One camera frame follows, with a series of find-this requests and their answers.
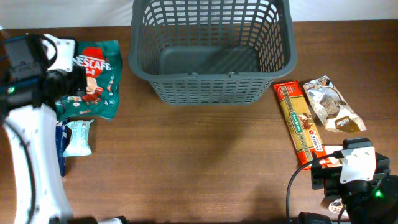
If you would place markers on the blue tissue pack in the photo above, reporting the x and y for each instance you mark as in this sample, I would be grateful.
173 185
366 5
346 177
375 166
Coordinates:
61 140

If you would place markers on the large beige snack bag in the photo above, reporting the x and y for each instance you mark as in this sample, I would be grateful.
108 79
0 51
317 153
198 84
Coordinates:
337 205

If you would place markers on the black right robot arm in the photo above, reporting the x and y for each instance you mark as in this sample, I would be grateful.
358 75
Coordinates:
373 201

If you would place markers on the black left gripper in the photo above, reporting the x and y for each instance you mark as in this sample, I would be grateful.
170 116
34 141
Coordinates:
78 81

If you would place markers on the pale green wrapped bar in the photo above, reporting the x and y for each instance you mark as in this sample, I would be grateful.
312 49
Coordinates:
78 144

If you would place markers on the orange spaghetti packet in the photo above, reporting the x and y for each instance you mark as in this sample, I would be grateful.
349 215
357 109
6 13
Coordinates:
303 131

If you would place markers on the small beige snack pouch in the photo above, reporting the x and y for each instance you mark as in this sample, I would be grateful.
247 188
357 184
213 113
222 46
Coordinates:
331 108

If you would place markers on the grey plastic basket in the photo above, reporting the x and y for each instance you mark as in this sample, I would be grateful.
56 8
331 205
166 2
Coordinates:
200 52

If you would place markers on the green Nescafe coffee bag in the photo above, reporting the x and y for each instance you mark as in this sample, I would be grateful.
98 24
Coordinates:
103 64

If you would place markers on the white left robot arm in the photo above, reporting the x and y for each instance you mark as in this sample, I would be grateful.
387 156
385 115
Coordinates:
30 124

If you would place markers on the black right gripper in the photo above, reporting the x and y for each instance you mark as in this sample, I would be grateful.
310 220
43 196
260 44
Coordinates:
316 175

